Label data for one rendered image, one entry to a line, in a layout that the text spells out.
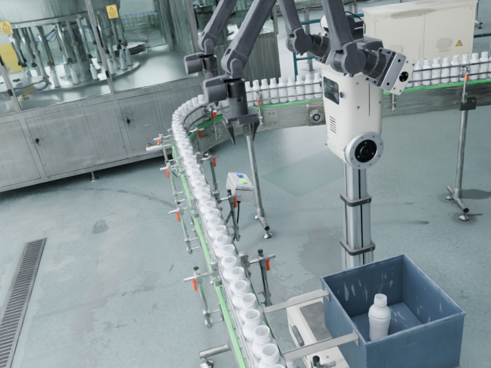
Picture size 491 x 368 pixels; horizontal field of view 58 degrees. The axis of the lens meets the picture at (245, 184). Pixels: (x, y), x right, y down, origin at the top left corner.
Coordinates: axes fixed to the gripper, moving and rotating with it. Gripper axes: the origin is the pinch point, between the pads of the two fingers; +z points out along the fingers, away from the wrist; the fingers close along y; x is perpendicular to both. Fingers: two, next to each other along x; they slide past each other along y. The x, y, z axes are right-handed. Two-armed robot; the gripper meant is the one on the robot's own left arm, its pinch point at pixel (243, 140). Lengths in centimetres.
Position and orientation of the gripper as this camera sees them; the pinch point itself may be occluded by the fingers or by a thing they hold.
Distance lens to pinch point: 146.0
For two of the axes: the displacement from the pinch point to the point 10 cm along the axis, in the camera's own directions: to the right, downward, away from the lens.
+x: -2.4, -4.1, 8.8
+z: 1.2, 8.9, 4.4
